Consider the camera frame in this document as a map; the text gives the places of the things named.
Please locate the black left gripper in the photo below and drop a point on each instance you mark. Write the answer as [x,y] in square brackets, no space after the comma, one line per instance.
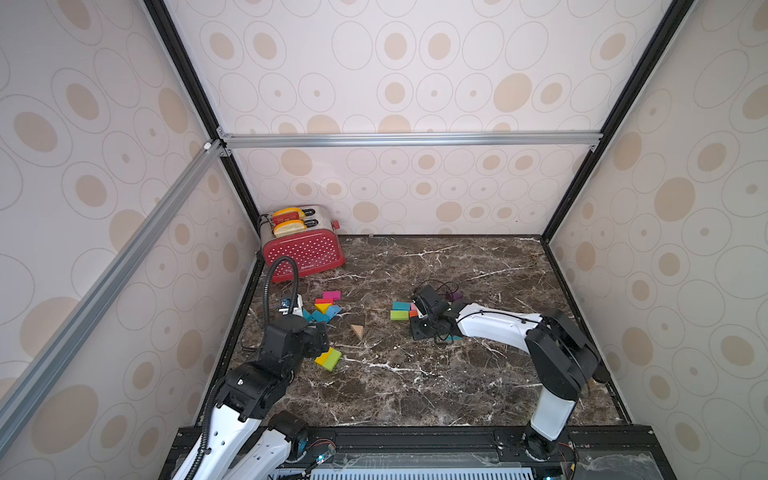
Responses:
[318,333]

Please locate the black lid wooden jar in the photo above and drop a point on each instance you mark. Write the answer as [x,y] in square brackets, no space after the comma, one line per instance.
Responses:
[600,376]

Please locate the silver aluminium rail back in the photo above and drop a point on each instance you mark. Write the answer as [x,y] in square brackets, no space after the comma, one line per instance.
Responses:
[440,139]

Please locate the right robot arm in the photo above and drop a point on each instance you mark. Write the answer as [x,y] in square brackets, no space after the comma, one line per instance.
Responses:
[564,358]

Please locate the yellow triangular block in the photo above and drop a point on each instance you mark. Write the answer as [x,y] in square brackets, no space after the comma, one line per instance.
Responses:
[323,307]

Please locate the black corner frame post right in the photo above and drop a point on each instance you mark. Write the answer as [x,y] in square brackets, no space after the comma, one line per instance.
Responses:
[659,42]

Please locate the toy bread slice front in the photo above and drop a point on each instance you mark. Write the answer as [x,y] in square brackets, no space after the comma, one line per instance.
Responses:
[289,227]

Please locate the magenta rectangular block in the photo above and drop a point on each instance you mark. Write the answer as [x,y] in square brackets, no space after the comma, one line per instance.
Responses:
[332,295]

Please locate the silver aluminium rail left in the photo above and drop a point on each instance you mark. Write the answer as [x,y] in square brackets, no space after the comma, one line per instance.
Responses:
[47,368]

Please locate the black corner frame post left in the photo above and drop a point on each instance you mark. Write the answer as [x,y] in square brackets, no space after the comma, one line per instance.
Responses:
[160,16]

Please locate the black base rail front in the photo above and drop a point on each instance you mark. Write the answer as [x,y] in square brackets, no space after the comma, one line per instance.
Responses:
[626,451]

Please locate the silver aluminium rail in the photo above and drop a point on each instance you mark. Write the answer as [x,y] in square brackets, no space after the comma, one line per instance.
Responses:
[47,368]
[440,139]

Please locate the toy bread slice rear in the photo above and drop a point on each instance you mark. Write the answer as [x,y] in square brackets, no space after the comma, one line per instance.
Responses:
[291,214]

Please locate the red polka dot toy toaster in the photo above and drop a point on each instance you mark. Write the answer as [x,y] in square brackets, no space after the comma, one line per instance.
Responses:
[315,250]

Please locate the lime green block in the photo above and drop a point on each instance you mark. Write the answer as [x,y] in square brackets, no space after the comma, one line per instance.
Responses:
[334,360]
[399,315]

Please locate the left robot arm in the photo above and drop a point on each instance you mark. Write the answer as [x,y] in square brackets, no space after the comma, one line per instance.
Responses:
[242,401]

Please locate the black corner frame post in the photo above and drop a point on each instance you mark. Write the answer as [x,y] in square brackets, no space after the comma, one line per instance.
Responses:
[160,16]
[659,42]

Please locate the toy bread slice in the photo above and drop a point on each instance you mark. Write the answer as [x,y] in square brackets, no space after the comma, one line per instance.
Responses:
[291,214]
[289,227]

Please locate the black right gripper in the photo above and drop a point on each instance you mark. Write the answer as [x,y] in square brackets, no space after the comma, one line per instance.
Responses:
[422,324]

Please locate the yellow rectangular block lower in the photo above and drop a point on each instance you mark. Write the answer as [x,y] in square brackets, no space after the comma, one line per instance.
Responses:
[325,358]

